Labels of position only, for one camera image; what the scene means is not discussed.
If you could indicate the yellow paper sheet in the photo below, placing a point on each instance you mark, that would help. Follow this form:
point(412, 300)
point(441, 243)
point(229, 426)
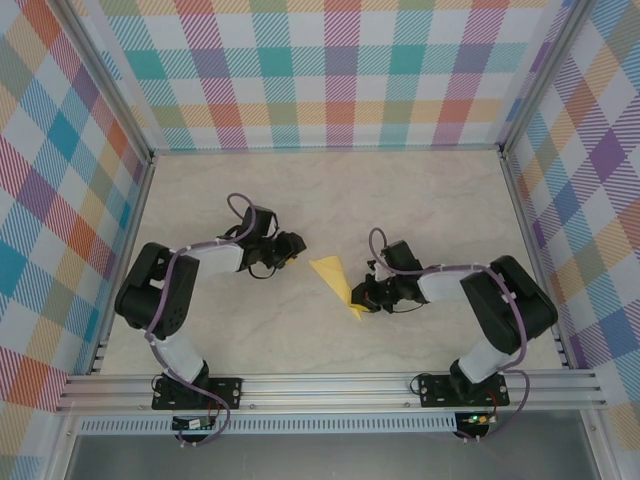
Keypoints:
point(332, 272)

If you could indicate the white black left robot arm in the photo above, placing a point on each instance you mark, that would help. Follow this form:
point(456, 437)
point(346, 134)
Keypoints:
point(220, 257)

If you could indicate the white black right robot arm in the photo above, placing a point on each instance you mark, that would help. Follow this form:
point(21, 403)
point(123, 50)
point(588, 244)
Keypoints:
point(440, 285)

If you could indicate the green circuit board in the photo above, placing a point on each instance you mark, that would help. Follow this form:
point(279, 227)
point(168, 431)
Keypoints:
point(477, 419)
point(192, 424)

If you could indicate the wide aluminium mounting rail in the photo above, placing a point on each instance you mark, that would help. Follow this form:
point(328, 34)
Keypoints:
point(325, 392)

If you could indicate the aluminium frame rail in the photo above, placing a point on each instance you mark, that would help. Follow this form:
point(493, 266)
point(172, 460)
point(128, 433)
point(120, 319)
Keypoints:
point(125, 250)
point(325, 149)
point(534, 250)

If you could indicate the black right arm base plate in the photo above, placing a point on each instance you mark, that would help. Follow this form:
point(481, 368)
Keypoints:
point(435, 397)

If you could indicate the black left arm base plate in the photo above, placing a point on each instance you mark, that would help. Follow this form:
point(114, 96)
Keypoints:
point(227, 392)

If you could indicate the aluminium frame post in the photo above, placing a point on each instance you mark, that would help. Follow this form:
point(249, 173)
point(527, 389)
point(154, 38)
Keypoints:
point(545, 75)
point(107, 80)
point(597, 450)
point(62, 450)

